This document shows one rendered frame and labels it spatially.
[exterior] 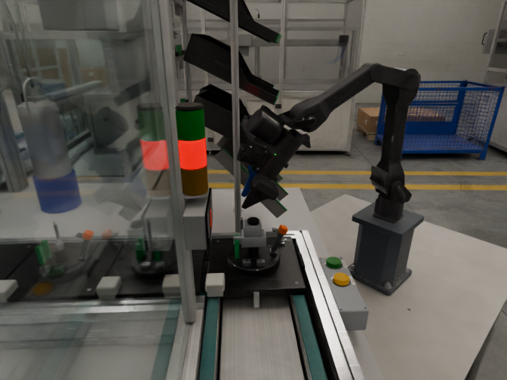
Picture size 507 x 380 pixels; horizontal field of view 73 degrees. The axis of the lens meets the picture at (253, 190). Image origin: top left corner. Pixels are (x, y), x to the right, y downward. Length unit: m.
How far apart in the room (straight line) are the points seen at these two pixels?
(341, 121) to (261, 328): 4.33
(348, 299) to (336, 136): 4.26
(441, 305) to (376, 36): 8.85
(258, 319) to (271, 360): 0.12
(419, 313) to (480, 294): 0.22
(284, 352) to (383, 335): 0.28
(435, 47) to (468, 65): 0.99
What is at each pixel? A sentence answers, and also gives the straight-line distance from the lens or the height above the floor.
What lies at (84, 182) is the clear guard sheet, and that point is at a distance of 0.27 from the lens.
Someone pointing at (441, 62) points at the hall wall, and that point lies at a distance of 10.30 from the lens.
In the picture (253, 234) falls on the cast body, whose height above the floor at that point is 1.06.
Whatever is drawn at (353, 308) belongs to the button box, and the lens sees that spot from 0.85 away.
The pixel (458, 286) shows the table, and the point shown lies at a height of 0.86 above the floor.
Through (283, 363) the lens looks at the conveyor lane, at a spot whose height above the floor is 0.92.
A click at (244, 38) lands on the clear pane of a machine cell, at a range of 4.75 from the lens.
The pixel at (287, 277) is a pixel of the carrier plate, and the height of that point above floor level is 0.97.
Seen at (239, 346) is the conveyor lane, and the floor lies 0.92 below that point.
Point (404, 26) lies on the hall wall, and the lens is 9.87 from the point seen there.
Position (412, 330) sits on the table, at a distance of 0.99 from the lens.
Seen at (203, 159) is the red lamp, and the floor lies 1.32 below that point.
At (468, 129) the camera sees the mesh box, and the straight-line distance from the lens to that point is 5.46.
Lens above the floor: 1.51
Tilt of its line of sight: 23 degrees down
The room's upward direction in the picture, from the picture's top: straight up
